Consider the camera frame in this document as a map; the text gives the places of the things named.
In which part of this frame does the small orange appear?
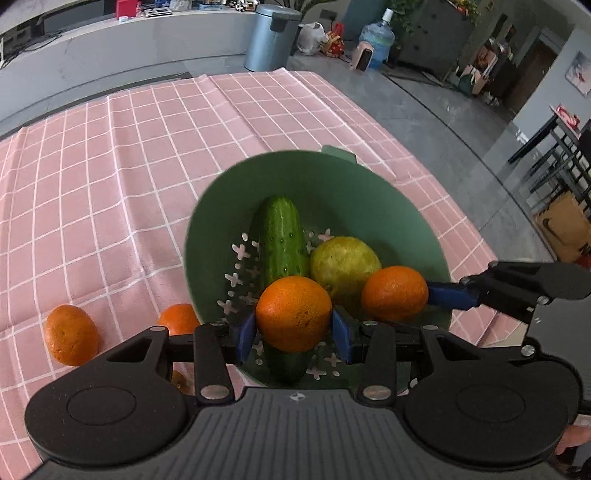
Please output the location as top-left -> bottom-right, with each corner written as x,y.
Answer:
361,266 -> 430,323

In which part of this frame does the pink checked tablecloth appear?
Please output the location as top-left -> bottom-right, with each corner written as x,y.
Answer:
0,68 -> 527,480

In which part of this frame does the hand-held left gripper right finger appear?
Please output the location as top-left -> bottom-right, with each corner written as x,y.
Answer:
332,305 -> 539,406

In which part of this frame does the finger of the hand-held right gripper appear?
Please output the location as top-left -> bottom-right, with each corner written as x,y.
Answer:
427,261 -> 591,325

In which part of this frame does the green potted plant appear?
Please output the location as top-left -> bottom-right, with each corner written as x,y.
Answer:
387,0 -> 482,38

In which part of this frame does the yellow-green lemon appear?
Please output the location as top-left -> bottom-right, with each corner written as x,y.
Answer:
309,236 -> 383,315

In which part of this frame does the black chair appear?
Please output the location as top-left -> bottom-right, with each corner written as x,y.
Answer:
526,119 -> 591,217

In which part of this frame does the green cucumber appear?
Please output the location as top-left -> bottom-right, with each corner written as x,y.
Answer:
249,196 -> 311,386

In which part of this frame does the wall picture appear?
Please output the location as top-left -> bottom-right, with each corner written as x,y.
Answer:
566,51 -> 591,97

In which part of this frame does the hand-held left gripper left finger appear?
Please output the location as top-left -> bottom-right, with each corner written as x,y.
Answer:
99,314 -> 257,405

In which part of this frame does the white plastic bag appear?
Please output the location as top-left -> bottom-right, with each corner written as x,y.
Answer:
295,21 -> 328,56

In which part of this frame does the large orange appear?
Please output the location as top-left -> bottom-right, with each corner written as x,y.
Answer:
255,275 -> 333,354

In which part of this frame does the grey metal trash can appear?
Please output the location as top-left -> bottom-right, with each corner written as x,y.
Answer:
243,4 -> 303,72

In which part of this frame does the dark cabinet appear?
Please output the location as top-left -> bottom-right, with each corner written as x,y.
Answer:
397,0 -> 476,86

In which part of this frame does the green colander bowl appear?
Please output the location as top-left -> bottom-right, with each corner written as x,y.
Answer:
183,145 -> 453,389

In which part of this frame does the white curved counter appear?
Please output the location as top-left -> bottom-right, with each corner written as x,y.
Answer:
0,9 -> 259,137

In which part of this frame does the blue water jug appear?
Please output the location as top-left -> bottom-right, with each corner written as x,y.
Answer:
359,8 -> 396,70

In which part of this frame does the dark table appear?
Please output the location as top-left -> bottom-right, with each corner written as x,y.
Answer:
508,104 -> 583,164

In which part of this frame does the red patterned bag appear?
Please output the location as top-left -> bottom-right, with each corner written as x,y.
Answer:
322,23 -> 347,58

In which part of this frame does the pink small appliance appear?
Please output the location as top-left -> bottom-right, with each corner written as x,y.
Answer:
349,41 -> 376,72

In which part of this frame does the brown paper bag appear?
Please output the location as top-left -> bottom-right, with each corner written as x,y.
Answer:
533,191 -> 591,265

